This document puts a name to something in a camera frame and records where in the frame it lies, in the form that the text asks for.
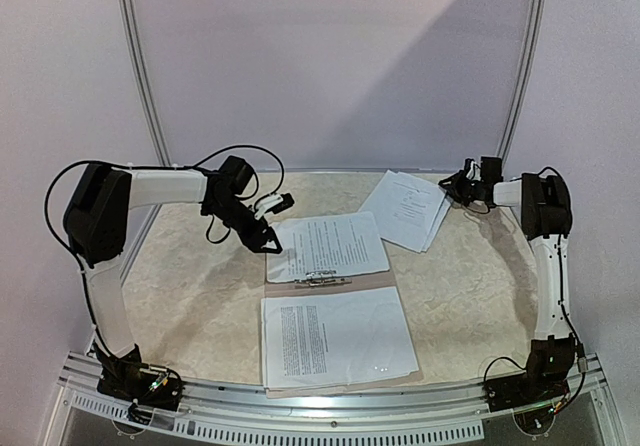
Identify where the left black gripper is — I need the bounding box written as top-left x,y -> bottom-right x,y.
206,196 -> 283,254

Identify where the printed paper sheet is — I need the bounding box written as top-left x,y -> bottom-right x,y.
266,212 -> 390,283
261,286 -> 419,390

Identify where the translucent brown folder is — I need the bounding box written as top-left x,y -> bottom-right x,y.
262,225 -> 424,400

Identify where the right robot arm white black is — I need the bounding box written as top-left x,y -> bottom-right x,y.
438,156 -> 583,402

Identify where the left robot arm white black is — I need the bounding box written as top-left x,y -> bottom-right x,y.
63,156 -> 294,400

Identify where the metal folder clip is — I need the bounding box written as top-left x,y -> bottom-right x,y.
293,270 -> 352,288

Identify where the stack of printed papers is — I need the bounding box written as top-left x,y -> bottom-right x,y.
359,170 -> 451,253

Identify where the perforated metal strip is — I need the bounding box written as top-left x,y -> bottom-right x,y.
59,393 -> 485,445

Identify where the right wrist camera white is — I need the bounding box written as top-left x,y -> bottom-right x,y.
463,158 -> 481,181

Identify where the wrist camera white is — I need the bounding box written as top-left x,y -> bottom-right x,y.
253,193 -> 295,219
463,158 -> 481,181

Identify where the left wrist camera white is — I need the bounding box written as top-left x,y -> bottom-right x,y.
253,193 -> 295,219

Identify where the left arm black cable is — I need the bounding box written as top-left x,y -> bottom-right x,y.
44,146 -> 287,332

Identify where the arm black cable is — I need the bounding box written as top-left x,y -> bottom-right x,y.
459,165 -> 586,417
44,146 -> 287,332

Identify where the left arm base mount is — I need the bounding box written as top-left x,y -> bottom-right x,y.
96,347 -> 184,411

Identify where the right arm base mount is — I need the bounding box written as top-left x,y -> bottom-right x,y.
482,362 -> 584,414

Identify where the right aluminium frame post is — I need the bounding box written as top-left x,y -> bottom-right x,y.
496,0 -> 545,166

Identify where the aluminium frame post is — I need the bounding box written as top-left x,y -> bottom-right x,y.
112,0 -> 176,167
496,0 -> 545,166

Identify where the aluminium front rail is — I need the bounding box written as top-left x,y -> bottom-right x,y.
57,352 -> 607,419

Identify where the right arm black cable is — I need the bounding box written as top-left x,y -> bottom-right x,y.
459,165 -> 586,417

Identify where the left aluminium frame post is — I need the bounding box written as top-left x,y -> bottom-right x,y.
112,0 -> 176,167

